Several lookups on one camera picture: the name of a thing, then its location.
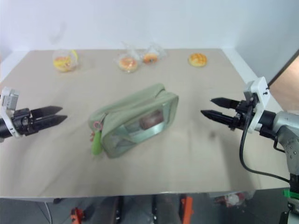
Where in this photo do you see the bagged small orange donut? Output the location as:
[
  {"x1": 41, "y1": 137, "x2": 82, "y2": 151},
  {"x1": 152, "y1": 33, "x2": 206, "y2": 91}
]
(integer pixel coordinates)
[{"x1": 139, "y1": 42, "x2": 167, "y2": 66}]

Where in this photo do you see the tan table cloth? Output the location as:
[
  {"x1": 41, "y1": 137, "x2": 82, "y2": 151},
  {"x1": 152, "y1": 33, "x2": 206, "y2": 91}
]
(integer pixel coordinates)
[{"x1": 0, "y1": 48, "x2": 291, "y2": 199}]

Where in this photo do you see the thin white cable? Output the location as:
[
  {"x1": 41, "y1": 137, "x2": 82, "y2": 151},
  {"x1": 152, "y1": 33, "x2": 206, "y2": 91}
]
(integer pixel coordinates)
[{"x1": 45, "y1": 202, "x2": 52, "y2": 224}]

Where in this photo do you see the red packet under table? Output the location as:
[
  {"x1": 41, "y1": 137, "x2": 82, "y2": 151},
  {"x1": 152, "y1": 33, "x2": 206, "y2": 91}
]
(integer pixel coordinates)
[{"x1": 214, "y1": 191, "x2": 246, "y2": 208}]

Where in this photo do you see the bagged round orange bun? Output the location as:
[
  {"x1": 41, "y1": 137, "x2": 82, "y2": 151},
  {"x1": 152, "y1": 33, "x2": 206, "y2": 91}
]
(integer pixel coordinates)
[{"x1": 114, "y1": 41, "x2": 139, "y2": 75}]

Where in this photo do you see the green zipper pull charm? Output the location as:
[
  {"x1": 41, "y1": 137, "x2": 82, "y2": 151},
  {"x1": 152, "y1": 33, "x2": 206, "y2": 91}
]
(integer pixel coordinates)
[{"x1": 89, "y1": 127, "x2": 104, "y2": 156}]

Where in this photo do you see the unwrapped golden bun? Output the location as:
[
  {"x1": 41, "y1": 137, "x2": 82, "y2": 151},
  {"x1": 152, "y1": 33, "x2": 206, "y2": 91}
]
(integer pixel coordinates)
[{"x1": 187, "y1": 52, "x2": 208, "y2": 68}]

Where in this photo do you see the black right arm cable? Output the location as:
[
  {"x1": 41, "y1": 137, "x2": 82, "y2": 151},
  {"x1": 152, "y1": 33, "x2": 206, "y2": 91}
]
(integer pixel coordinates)
[{"x1": 238, "y1": 109, "x2": 291, "y2": 185}]

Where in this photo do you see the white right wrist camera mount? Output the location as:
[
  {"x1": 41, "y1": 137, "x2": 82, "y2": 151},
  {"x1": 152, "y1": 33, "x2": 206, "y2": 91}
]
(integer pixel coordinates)
[{"x1": 242, "y1": 77, "x2": 272, "y2": 135}]

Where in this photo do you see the bagged yellow bread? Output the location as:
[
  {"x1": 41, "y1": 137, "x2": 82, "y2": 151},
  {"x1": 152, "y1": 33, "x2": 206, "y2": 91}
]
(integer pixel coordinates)
[{"x1": 52, "y1": 48, "x2": 79, "y2": 73}]

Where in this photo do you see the orange black clamp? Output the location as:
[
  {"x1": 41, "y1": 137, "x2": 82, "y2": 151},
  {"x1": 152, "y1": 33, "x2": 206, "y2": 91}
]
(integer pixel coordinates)
[
  {"x1": 179, "y1": 195, "x2": 195, "y2": 224},
  {"x1": 70, "y1": 206, "x2": 85, "y2": 224}
]

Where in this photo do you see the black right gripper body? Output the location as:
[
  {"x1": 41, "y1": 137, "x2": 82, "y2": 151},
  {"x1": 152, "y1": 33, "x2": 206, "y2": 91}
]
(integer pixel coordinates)
[{"x1": 229, "y1": 98, "x2": 256, "y2": 131}]

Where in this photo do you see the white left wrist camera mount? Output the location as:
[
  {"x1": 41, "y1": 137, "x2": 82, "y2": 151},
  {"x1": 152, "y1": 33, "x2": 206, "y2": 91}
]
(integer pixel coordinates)
[{"x1": 0, "y1": 86, "x2": 21, "y2": 139}]

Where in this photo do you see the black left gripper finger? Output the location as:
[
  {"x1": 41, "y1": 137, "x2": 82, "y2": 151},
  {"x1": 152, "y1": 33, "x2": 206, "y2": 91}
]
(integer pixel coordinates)
[
  {"x1": 32, "y1": 114, "x2": 68, "y2": 132},
  {"x1": 30, "y1": 105, "x2": 64, "y2": 119}
]

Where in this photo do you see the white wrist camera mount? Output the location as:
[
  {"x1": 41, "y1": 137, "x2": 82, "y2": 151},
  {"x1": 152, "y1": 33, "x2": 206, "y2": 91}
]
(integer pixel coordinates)
[
  {"x1": 0, "y1": 86, "x2": 21, "y2": 139},
  {"x1": 242, "y1": 77, "x2": 272, "y2": 135}
]

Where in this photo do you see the green zip pouch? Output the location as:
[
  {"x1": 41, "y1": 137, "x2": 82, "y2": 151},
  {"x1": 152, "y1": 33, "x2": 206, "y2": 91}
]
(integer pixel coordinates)
[{"x1": 88, "y1": 83, "x2": 180, "y2": 160}]

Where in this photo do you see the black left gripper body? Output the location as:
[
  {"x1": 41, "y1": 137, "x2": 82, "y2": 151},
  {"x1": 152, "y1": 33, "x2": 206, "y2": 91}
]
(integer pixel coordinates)
[{"x1": 11, "y1": 108, "x2": 34, "y2": 137}]

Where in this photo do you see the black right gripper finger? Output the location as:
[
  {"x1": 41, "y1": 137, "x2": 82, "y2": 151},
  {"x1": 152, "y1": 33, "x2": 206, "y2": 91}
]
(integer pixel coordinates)
[
  {"x1": 209, "y1": 97, "x2": 239, "y2": 110},
  {"x1": 200, "y1": 109, "x2": 237, "y2": 127}
]

